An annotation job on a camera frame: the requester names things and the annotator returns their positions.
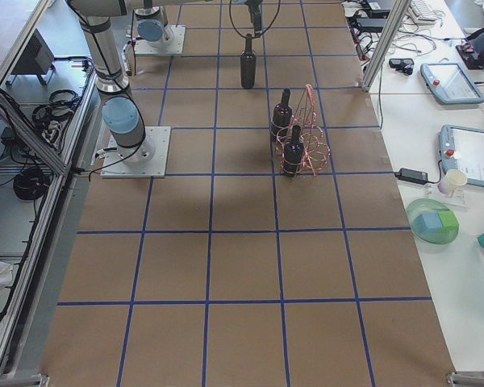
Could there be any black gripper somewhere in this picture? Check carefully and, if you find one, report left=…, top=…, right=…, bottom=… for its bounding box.
left=245, top=0, right=262, bottom=37

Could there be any dark wine bottle carried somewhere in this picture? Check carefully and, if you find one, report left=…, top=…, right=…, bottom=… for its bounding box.
left=240, top=34, right=257, bottom=89

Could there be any dark wine bottle in basket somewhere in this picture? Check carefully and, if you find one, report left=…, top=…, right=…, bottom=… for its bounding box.
left=282, top=125, right=304, bottom=177

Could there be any teach pendant far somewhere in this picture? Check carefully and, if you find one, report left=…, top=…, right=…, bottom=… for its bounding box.
left=419, top=62, right=484, bottom=105

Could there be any teach pendant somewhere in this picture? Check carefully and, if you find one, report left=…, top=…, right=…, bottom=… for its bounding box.
left=419, top=62, right=484, bottom=105
left=439, top=124, right=484, bottom=187

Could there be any black power adapter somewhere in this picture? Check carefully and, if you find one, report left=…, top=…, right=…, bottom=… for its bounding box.
left=394, top=168, right=428, bottom=185

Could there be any paper cup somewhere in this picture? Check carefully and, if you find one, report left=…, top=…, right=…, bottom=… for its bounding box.
left=437, top=169, right=468, bottom=196

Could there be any teach pendant near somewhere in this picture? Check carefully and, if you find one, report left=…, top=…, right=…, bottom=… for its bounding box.
left=439, top=124, right=484, bottom=187

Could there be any green bowl with blocks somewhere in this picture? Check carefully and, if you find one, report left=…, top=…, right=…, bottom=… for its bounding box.
left=406, top=198, right=460, bottom=245

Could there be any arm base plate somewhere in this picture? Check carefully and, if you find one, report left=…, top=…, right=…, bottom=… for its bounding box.
left=135, top=25, right=186, bottom=56
left=100, top=127, right=171, bottom=178

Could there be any copper wire wine basket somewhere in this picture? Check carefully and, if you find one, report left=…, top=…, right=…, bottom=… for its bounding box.
left=271, top=84, right=331, bottom=177

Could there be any aluminium frame post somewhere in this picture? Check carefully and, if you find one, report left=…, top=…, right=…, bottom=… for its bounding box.
left=361, top=0, right=411, bottom=92

